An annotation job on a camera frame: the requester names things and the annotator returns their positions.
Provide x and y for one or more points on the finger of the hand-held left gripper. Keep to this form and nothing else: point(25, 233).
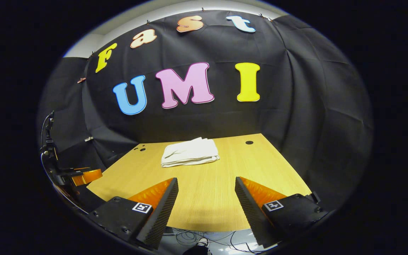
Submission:
point(88, 176)

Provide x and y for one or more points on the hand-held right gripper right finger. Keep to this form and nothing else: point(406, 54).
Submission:
point(250, 212)

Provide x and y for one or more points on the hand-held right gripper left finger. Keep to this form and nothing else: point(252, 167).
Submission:
point(161, 212)

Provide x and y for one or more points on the white jeans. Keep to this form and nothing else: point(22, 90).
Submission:
point(190, 152)

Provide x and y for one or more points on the small silver metal clip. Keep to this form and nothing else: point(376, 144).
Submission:
point(89, 139)

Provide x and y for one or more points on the small copper clip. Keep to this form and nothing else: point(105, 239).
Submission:
point(81, 80)

